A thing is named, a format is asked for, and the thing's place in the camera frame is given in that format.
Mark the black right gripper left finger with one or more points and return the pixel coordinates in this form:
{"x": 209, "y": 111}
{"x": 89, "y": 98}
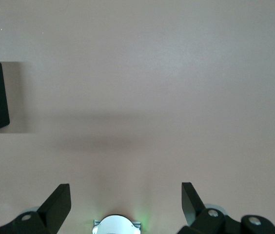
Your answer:
{"x": 52, "y": 214}

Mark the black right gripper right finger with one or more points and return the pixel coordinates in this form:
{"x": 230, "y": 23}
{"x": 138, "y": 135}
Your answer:
{"x": 201, "y": 221}

